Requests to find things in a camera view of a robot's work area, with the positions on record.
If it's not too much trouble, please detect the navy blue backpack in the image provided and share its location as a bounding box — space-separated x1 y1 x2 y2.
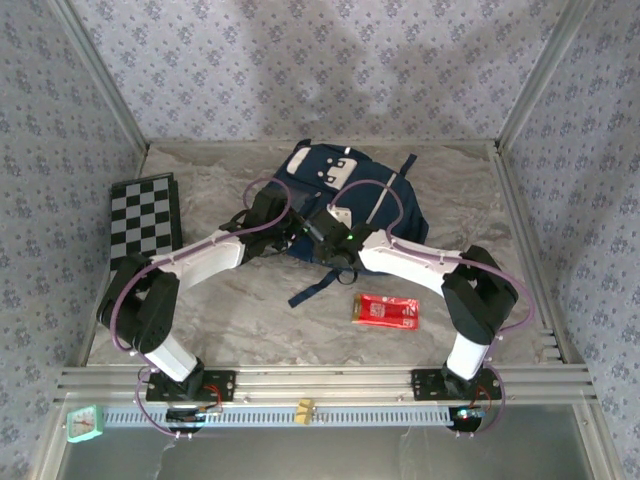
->
234 141 430 309

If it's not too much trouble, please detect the red packet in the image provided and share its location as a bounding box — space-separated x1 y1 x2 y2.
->
352 293 420 331

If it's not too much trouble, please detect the black grey chessboard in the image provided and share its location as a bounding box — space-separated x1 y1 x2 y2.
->
109 172 185 274

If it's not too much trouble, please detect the small yellow connector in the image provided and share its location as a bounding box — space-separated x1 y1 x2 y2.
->
294 398 317 426

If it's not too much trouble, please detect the black round controller board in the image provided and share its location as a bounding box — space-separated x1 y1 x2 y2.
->
447 404 487 435
165 405 207 435

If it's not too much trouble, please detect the grey metal panel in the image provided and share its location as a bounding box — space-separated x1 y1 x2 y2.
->
42 403 619 480

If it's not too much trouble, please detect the mint green alarm clock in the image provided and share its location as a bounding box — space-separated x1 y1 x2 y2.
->
66 404 105 445

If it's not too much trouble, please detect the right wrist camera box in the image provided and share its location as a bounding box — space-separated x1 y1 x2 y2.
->
329 203 355 230

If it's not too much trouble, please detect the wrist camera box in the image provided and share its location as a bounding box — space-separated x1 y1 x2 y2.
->
249 191 289 226
329 203 355 230

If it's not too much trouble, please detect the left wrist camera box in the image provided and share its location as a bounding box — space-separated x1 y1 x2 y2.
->
249 191 289 226

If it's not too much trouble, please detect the aluminium front frame rail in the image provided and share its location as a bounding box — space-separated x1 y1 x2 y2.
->
53 363 600 407

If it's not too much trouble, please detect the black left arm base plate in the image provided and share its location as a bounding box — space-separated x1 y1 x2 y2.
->
145 368 237 403

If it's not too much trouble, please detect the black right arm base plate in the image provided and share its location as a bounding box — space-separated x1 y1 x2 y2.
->
410 367 503 402

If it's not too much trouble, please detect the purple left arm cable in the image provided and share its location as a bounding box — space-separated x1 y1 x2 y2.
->
112 177 292 441

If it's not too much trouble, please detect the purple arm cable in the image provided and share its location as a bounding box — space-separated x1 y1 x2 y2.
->
329 179 537 441
112 177 292 441

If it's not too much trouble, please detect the grey slotted cable duct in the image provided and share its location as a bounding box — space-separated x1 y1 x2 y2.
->
102 405 456 429

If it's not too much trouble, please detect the aluminium side frame rail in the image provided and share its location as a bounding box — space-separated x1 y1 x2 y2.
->
492 143 572 365

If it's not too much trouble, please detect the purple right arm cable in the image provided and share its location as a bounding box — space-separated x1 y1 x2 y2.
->
329 179 537 441

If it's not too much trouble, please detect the aluminium frame post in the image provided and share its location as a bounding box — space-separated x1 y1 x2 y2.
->
494 0 597 152

